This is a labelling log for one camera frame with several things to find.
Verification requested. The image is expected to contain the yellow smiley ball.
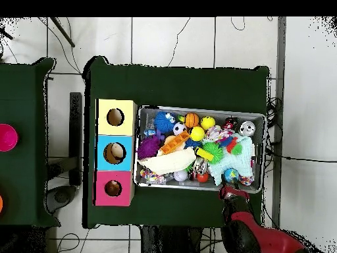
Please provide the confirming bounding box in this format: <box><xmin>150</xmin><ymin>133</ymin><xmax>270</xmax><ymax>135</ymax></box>
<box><xmin>200</xmin><ymin>115</ymin><xmax>216</xmax><ymax>131</ymax></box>

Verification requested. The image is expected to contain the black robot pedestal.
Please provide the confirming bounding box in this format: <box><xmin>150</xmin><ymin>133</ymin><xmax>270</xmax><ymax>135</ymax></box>
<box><xmin>140</xmin><ymin>225</ymin><xmax>203</xmax><ymax>253</ymax></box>

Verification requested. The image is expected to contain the dark green tablecloth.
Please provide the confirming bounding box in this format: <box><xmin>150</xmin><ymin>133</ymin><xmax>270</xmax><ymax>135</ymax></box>
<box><xmin>82</xmin><ymin>55</ymin><xmax>270</xmax><ymax>229</ymax></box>
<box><xmin>0</xmin><ymin>57</ymin><xmax>62</xmax><ymax>228</ymax></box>

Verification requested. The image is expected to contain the blue fuzzy ball with eyes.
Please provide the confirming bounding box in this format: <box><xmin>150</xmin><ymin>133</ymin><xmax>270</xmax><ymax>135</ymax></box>
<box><xmin>153</xmin><ymin>111</ymin><xmax>176</xmax><ymax>134</ymax></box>

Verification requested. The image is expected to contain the silver drink can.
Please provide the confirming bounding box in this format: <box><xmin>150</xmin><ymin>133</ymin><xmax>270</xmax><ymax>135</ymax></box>
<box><xmin>238</xmin><ymin>120</ymin><xmax>257</xmax><ymax>137</ymax></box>

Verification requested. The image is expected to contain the blue globe print ball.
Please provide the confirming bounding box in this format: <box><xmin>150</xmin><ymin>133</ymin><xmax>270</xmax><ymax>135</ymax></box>
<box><xmin>223</xmin><ymin>167</ymin><xmax>240</xmax><ymax>184</ymax></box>

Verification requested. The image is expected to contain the black rod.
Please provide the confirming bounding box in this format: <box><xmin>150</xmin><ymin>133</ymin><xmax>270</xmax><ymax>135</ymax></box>
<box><xmin>49</xmin><ymin>16</ymin><xmax>76</xmax><ymax>48</ymax></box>

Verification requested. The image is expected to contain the black stand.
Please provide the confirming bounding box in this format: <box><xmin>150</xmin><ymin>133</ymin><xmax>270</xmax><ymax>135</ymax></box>
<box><xmin>68</xmin><ymin>92</ymin><xmax>83</xmax><ymax>186</ymax></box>

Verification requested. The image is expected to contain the yellow tennis ball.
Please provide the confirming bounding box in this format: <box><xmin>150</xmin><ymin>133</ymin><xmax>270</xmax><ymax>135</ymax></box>
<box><xmin>190</xmin><ymin>126</ymin><xmax>205</xmax><ymax>142</ymax></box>

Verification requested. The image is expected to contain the wooden box with three holes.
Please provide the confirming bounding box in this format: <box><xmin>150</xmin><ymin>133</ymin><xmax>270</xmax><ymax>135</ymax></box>
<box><xmin>93</xmin><ymin>98</ymin><xmax>138</xmax><ymax>207</ymax></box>

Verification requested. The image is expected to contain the clear mesh bin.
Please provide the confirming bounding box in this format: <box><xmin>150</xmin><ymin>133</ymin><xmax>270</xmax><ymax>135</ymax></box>
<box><xmin>133</xmin><ymin>105</ymin><xmax>267</xmax><ymax>195</ymax></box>

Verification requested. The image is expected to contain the orange plastic toy block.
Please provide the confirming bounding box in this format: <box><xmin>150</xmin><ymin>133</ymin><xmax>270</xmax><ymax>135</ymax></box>
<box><xmin>159</xmin><ymin>130</ymin><xmax>191</xmax><ymax>155</ymax></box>

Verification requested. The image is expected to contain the black cable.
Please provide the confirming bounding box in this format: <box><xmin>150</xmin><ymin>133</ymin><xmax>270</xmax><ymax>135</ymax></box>
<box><xmin>265</xmin><ymin>150</ymin><xmax>337</xmax><ymax>163</ymax></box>

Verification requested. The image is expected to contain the mint green muslin cloth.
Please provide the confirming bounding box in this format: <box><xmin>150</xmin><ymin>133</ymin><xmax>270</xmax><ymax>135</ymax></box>
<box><xmin>207</xmin><ymin>133</ymin><xmax>255</xmax><ymax>187</ymax></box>

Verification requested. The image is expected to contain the cream muslin cloth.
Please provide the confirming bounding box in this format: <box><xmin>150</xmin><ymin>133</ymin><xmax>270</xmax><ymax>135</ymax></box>
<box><xmin>137</xmin><ymin>146</ymin><xmax>197</xmax><ymax>177</ymax></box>

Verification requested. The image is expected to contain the pink ball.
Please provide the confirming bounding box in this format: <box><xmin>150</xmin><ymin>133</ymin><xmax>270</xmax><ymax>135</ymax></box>
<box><xmin>0</xmin><ymin>123</ymin><xmax>19</xmax><ymax>153</ymax></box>

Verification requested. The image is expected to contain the grey metal rail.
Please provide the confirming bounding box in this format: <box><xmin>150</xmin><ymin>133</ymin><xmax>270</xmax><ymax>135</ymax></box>
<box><xmin>271</xmin><ymin>16</ymin><xmax>287</xmax><ymax>229</ymax></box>

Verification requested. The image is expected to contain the orange toy basketball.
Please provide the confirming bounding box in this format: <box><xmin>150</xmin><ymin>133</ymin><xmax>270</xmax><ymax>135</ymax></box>
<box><xmin>184</xmin><ymin>112</ymin><xmax>200</xmax><ymax>128</ymax></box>

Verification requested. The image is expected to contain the purple spiky ball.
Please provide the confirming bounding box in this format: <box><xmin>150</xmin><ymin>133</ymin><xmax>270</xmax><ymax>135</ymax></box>
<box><xmin>137</xmin><ymin>135</ymin><xmax>161</xmax><ymax>161</ymax></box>

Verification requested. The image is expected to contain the black and white soccer ball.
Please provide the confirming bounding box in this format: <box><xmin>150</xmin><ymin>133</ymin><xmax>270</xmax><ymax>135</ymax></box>
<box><xmin>172</xmin><ymin>121</ymin><xmax>188</xmax><ymax>136</ymax></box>

